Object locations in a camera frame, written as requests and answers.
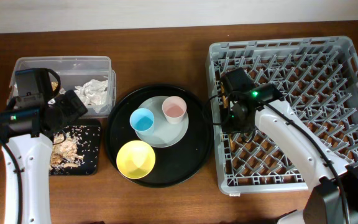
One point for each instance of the yellow bowl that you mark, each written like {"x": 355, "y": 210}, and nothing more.
{"x": 136, "y": 159}

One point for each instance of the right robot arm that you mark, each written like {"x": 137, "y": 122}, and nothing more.
{"x": 332, "y": 181}

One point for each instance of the gold foil wrapper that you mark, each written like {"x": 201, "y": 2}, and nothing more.
{"x": 54, "y": 85}

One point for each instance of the pink cup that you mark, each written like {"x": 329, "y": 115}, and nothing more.
{"x": 174, "y": 109}

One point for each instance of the grey plate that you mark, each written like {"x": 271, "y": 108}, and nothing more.
{"x": 165, "y": 134}

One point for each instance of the white tissue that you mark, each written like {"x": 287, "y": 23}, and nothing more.
{"x": 93, "y": 93}

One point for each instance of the blue cup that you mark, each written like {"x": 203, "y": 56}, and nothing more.
{"x": 142, "y": 121}

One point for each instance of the black rectangular tray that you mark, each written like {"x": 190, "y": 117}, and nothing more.
{"x": 89, "y": 155}

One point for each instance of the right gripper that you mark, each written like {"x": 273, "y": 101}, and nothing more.
{"x": 227, "y": 124}

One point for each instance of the black round tray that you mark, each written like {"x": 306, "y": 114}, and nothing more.
{"x": 174, "y": 164}

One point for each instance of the clear plastic waste bin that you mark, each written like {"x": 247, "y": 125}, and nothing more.
{"x": 76, "y": 71}

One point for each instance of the grey dishwasher rack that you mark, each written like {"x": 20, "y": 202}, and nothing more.
{"x": 319, "y": 78}

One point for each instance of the food scraps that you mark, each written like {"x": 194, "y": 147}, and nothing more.
{"x": 65, "y": 152}

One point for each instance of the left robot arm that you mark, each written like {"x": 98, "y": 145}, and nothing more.
{"x": 27, "y": 126}

